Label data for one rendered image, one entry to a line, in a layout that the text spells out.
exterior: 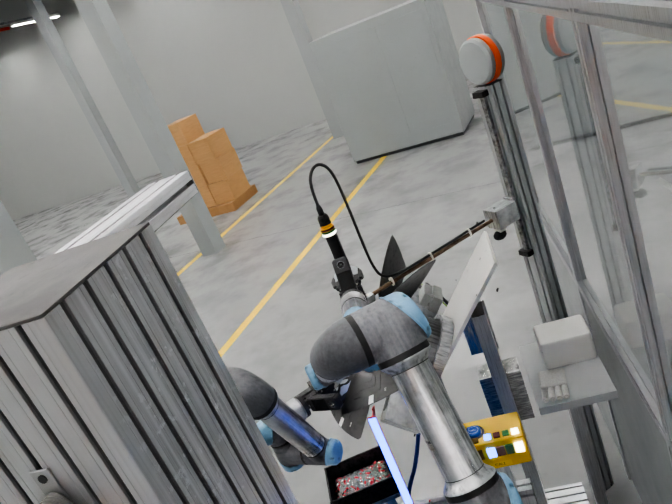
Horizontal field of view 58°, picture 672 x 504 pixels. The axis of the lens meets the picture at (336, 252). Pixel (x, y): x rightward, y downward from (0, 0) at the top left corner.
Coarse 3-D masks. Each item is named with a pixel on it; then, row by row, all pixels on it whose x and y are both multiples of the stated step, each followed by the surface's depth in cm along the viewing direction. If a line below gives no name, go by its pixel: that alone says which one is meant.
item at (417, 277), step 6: (426, 264) 182; (432, 264) 187; (420, 270) 182; (426, 270) 186; (414, 276) 182; (420, 276) 187; (408, 282) 182; (414, 282) 187; (420, 282) 191; (402, 288) 183; (408, 288) 188; (414, 288) 192; (408, 294) 193
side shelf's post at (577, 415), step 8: (576, 408) 209; (576, 416) 210; (576, 424) 211; (584, 424) 211; (576, 432) 212; (584, 432) 212; (584, 440) 215; (584, 448) 215; (592, 448) 215; (584, 456) 216; (592, 456) 216; (592, 464) 219; (592, 472) 219; (592, 480) 220; (600, 480) 220; (592, 488) 224; (600, 488) 221; (600, 496) 224
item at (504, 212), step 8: (504, 200) 211; (512, 200) 208; (488, 208) 210; (496, 208) 207; (504, 208) 206; (512, 208) 207; (488, 216) 209; (496, 216) 205; (504, 216) 206; (512, 216) 208; (496, 224) 207; (504, 224) 207
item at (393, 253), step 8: (392, 240) 213; (392, 248) 215; (392, 256) 216; (400, 256) 223; (384, 264) 210; (392, 264) 216; (400, 264) 223; (384, 272) 210; (392, 272) 216; (384, 280) 211; (400, 280) 221; (392, 288) 215; (384, 296) 210
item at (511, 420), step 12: (480, 420) 164; (492, 420) 163; (504, 420) 161; (516, 420) 159; (492, 432) 159; (480, 444) 157; (492, 444) 156; (504, 444) 155; (504, 456) 157; (516, 456) 157; (528, 456) 156
